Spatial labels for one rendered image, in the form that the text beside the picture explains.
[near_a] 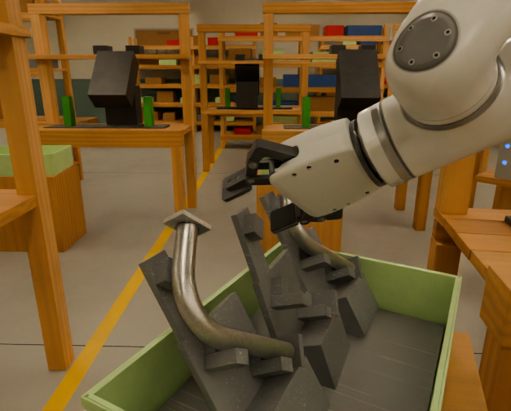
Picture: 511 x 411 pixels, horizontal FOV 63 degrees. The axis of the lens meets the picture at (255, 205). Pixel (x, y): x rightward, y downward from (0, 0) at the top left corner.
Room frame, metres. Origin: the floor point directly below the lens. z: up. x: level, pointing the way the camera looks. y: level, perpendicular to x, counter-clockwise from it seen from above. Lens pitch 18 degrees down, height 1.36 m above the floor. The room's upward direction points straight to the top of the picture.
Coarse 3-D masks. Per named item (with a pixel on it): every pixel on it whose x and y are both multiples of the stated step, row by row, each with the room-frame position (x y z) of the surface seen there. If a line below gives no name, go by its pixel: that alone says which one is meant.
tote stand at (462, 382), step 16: (464, 336) 0.82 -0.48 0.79; (464, 352) 0.76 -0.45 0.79; (448, 368) 0.71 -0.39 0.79; (464, 368) 0.71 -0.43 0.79; (448, 384) 0.66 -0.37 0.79; (464, 384) 0.66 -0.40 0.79; (480, 384) 0.66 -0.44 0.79; (448, 400) 0.62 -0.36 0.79; (464, 400) 0.62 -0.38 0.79; (480, 400) 0.62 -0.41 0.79
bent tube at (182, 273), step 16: (176, 224) 0.54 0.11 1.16; (192, 224) 0.54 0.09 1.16; (208, 224) 0.55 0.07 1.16; (176, 240) 0.52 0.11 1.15; (192, 240) 0.52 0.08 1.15; (176, 256) 0.50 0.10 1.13; (192, 256) 0.50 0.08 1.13; (176, 272) 0.48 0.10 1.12; (192, 272) 0.49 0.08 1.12; (176, 288) 0.47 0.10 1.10; (192, 288) 0.47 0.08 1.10; (192, 304) 0.46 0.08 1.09; (192, 320) 0.45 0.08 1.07; (208, 320) 0.46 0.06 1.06; (208, 336) 0.45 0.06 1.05; (224, 336) 0.46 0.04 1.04; (240, 336) 0.49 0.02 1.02; (256, 336) 0.51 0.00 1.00; (256, 352) 0.50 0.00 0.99; (272, 352) 0.52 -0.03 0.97; (288, 352) 0.54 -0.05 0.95
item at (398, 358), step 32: (256, 320) 0.79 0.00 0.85; (384, 320) 0.79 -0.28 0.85; (416, 320) 0.79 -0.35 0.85; (352, 352) 0.68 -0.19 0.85; (384, 352) 0.68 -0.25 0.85; (416, 352) 0.68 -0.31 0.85; (192, 384) 0.59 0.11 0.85; (352, 384) 0.59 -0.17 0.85; (384, 384) 0.59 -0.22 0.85; (416, 384) 0.59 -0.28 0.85
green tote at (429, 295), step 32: (352, 256) 0.88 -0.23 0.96; (224, 288) 0.73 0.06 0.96; (384, 288) 0.84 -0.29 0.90; (416, 288) 0.81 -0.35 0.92; (448, 288) 0.78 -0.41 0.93; (448, 320) 0.62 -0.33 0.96; (160, 352) 0.56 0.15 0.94; (448, 352) 0.53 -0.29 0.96; (96, 384) 0.47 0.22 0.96; (128, 384) 0.50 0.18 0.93; (160, 384) 0.55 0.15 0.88
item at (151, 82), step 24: (144, 48) 10.38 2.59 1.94; (168, 48) 10.36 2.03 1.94; (192, 48) 10.34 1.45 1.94; (216, 48) 10.33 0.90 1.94; (192, 72) 10.39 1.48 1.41; (168, 96) 10.48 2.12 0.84; (192, 96) 10.39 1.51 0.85; (168, 120) 10.48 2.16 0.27; (216, 120) 10.59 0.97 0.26; (240, 120) 10.59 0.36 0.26
